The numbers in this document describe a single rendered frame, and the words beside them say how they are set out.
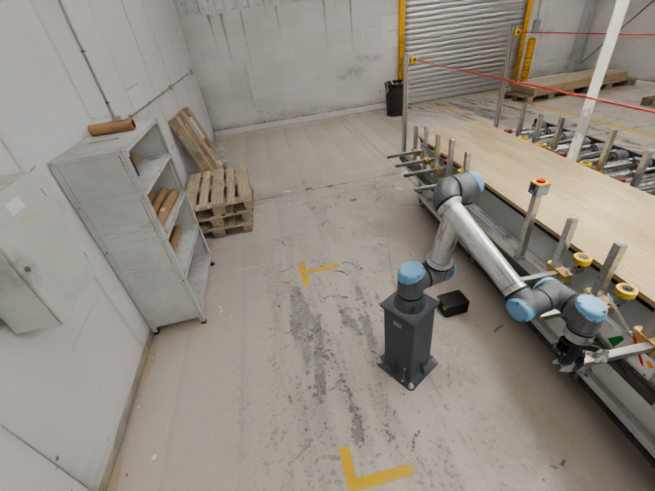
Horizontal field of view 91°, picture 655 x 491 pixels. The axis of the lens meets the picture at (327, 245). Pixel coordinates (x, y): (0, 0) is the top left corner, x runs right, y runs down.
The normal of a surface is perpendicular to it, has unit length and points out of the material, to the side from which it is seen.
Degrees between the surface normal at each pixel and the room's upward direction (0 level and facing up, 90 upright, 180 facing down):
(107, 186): 90
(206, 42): 90
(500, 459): 0
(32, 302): 90
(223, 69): 90
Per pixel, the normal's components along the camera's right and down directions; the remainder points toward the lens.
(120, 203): 0.20, 0.55
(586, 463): -0.11, -0.81
